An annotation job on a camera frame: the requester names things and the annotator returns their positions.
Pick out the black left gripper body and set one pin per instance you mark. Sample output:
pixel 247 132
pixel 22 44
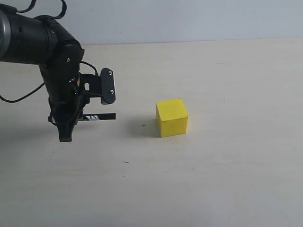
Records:
pixel 69 91

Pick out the yellow cube block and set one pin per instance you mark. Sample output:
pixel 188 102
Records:
pixel 172 117

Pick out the black and white marker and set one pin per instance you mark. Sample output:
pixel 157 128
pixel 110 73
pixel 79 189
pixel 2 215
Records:
pixel 97 117

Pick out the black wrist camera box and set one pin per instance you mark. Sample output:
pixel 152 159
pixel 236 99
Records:
pixel 108 93

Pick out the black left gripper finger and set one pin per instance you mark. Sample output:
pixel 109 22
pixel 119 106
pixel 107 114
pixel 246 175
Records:
pixel 65 124

